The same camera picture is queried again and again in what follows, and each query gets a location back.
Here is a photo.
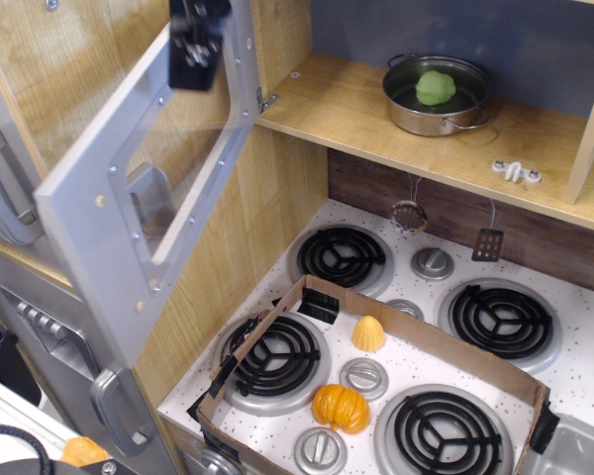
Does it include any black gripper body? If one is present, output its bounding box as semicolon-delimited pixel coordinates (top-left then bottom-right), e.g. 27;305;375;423
169;0;232;38

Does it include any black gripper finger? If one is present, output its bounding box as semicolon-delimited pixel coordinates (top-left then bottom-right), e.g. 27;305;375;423
168;19;224;91

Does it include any silver microwave door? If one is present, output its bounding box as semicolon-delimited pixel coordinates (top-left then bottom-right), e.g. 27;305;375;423
35;1;259;367

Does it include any metal door hinge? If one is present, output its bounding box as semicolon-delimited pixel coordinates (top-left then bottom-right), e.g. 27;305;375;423
256;87;279;114

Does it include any steel pot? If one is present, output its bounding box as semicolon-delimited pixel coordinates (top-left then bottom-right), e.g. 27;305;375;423
382;53;490;137

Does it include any green toy vegetable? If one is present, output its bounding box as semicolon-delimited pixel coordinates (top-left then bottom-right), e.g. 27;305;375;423
415;70;456;106

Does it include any back left stove burner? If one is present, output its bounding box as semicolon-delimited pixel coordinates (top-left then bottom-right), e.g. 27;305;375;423
287;225;395;298

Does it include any stove burner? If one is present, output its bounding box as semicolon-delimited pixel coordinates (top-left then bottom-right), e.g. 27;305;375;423
287;225;395;298
373;384;514;475
437;278;562;374
224;312;332;417

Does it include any hanging round metal strainer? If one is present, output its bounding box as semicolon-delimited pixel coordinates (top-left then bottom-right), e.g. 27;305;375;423
390;200;428;235

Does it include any silver ice dispenser panel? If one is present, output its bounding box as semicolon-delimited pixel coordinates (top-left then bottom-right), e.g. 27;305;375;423
0;286;100;382

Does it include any back silver stove knob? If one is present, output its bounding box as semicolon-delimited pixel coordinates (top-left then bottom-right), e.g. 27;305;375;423
411;247;454;282

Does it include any silver stove knob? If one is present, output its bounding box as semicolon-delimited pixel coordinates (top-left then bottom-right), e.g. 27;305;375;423
386;299;425;322
294;427;347;475
411;247;454;282
340;357;389;401

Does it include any middle silver stove knob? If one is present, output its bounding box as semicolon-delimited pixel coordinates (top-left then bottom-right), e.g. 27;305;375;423
386;299;425;322

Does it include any front left stove burner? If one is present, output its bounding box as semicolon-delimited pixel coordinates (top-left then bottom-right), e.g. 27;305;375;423
224;312;332;417

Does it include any yellow toy corn piece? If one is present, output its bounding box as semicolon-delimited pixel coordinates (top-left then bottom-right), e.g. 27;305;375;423
351;316;385;352

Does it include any white plastic door latch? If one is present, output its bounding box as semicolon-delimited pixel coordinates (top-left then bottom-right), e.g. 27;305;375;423
491;160;542;184

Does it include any hanging small metal spatula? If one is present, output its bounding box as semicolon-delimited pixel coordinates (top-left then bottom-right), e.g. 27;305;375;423
471;229;504;262

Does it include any center silver stove knob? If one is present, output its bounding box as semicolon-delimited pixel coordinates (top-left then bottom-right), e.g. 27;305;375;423
340;357;389;401

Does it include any orange toy pumpkin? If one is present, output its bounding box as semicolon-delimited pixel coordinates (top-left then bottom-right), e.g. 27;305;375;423
311;384;371;434

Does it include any silver oven knob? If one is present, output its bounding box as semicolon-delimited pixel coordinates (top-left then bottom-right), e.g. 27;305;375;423
201;448;242;475

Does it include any orange toy on floor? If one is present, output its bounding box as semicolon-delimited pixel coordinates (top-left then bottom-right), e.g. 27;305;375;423
60;436;110;467

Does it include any back right stove burner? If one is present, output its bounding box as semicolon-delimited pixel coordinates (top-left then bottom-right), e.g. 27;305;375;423
437;278;562;374

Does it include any front silver stove knob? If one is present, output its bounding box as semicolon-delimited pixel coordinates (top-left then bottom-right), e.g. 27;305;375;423
294;427;347;475

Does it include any front right stove burner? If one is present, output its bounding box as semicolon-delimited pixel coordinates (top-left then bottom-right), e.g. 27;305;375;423
373;384;514;475

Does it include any cardboard fence with black tape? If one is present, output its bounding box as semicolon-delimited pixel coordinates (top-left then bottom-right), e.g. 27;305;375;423
185;276;548;474

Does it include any silver sink basin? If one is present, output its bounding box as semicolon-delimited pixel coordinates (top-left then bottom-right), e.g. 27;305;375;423
519;415;594;475

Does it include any grey wall phone holder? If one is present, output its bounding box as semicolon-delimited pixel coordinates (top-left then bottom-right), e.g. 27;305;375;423
128;162;177;243

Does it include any upper silver fridge handle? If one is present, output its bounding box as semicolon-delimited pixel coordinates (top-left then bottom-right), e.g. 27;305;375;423
0;127;44;246

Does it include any silver fridge handle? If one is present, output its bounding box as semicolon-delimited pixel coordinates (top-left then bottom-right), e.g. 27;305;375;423
0;127;44;246
89;368;148;457

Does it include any lower silver fridge handle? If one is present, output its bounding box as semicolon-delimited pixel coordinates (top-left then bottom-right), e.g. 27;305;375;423
89;368;148;457

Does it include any black cable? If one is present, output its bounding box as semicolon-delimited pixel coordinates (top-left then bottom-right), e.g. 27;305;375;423
0;424;53;475

